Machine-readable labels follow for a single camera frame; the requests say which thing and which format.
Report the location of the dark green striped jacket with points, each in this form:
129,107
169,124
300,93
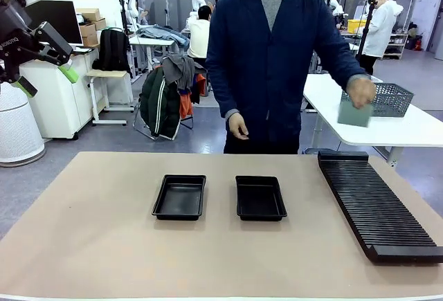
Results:
159,107

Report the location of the green circuit board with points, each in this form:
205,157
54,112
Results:
354,117

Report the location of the white desk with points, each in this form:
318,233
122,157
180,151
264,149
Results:
149,42

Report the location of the black computer monitor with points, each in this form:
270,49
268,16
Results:
59,20

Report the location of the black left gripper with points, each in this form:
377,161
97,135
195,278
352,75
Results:
14,38

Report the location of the black slotted board rack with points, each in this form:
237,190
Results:
373,204

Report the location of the yellow bin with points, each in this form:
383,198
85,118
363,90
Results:
356,26

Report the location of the person's left hand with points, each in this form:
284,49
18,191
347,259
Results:
361,90

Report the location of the white cabinet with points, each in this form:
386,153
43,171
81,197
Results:
59,107

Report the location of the white side table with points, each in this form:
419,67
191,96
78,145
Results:
398,131

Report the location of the white cylindrical air purifier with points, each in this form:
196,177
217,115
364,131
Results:
17,131

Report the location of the grey mesh basket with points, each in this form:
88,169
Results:
391,98

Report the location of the person's right forearm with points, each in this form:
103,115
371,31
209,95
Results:
226,97

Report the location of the cardboard box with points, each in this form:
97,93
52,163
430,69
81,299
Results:
88,14
90,40
87,30
99,24

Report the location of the seated person cream sweater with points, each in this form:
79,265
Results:
199,38

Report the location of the person in white hoodie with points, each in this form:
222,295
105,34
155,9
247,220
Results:
379,27

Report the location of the black backpack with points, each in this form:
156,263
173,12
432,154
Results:
112,52

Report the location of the grey garment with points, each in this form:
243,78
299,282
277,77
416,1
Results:
181,69

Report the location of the person in navy coat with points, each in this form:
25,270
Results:
270,72

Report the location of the black ESD tray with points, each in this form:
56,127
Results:
260,199
180,197

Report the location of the person's left forearm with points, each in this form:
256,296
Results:
342,62

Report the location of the person's right hand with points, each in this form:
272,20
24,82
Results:
239,126

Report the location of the blue denim jacket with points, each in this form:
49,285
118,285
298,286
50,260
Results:
166,34

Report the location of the orange garment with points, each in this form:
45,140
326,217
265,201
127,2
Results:
187,105

